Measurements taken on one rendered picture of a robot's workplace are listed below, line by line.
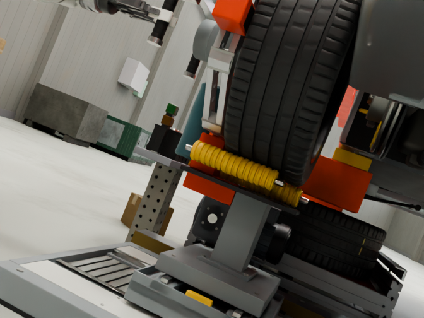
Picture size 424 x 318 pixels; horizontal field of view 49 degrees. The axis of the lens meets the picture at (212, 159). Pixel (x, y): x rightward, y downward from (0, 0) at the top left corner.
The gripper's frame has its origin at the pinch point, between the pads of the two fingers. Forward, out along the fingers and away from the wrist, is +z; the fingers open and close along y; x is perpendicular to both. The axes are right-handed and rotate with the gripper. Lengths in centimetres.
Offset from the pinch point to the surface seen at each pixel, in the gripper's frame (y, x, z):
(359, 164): -61, -14, 66
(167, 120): -53, -24, -9
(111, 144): -638, -66, -334
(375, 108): -12, -4, 63
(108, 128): -636, -41, -351
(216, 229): -39, -54, 29
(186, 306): 8, -69, 39
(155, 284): 8, -67, 29
